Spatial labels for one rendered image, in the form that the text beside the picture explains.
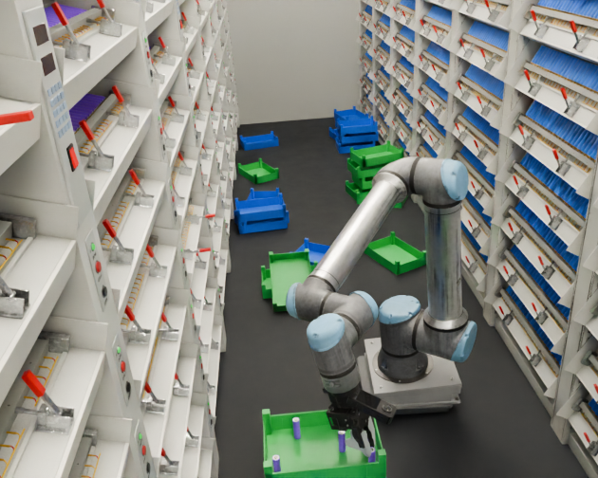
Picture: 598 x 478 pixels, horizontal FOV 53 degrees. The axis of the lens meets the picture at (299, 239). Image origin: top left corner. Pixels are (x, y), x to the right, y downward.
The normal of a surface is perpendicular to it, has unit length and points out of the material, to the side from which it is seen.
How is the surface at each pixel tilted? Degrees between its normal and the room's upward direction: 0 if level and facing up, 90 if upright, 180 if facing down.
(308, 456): 0
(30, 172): 90
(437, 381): 4
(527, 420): 0
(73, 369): 16
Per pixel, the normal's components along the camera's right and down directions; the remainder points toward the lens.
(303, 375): -0.06, -0.89
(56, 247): 0.21, -0.88
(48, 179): 0.07, 0.45
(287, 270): -0.02, -0.58
